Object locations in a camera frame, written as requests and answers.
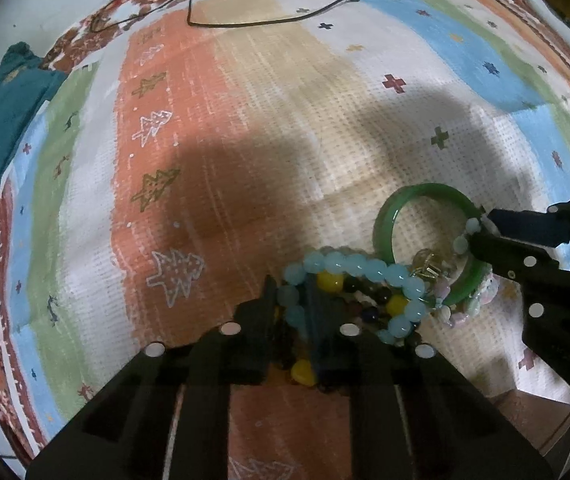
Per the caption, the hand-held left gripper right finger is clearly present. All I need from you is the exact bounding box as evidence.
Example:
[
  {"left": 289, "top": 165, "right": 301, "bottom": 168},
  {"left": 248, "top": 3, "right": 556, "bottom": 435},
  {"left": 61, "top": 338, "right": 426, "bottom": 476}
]
[{"left": 304, "top": 279, "right": 556, "bottom": 480}]

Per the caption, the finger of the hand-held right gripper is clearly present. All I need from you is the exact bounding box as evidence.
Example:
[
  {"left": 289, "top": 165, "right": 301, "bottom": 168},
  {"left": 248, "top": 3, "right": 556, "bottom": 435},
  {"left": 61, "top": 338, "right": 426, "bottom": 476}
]
[
  {"left": 466, "top": 232, "right": 562, "bottom": 282},
  {"left": 484, "top": 187, "right": 570, "bottom": 252}
]

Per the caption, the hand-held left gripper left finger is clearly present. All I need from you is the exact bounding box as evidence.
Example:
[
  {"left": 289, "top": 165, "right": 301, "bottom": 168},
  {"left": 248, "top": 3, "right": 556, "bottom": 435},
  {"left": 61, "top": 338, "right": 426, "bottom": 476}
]
[{"left": 25, "top": 275, "right": 282, "bottom": 480}]

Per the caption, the pastel bead bracelet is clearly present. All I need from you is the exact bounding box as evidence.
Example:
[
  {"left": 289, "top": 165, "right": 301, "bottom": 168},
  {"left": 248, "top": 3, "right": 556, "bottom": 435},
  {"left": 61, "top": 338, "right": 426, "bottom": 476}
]
[{"left": 430, "top": 216, "right": 502, "bottom": 330}]

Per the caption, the multicoloured bead bracelet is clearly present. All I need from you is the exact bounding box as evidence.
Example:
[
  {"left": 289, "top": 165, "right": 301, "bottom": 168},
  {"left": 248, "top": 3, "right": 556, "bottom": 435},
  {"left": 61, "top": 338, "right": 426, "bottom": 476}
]
[{"left": 274, "top": 269, "right": 422, "bottom": 392}]

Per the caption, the light blue bead bracelet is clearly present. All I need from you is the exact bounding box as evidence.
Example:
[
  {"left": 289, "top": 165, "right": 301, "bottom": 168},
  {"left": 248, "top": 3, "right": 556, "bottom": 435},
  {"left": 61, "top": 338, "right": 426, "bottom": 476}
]
[{"left": 280, "top": 250, "right": 432, "bottom": 347}]

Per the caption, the green jade bangle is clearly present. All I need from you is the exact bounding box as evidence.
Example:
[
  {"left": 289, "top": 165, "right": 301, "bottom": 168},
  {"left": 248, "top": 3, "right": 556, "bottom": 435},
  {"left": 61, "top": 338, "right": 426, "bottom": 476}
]
[{"left": 372, "top": 183, "right": 489, "bottom": 308}]

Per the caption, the striped colourful blanket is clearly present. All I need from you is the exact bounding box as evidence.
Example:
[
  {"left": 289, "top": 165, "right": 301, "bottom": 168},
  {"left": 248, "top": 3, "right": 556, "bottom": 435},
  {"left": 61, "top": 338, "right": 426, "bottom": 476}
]
[{"left": 0, "top": 0, "right": 570, "bottom": 480}]

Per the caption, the teal pillow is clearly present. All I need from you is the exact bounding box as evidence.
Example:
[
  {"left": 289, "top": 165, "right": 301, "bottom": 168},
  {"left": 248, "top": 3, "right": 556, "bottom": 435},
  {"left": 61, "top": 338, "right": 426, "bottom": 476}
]
[{"left": 0, "top": 41, "right": 69, "bottom": 228}]

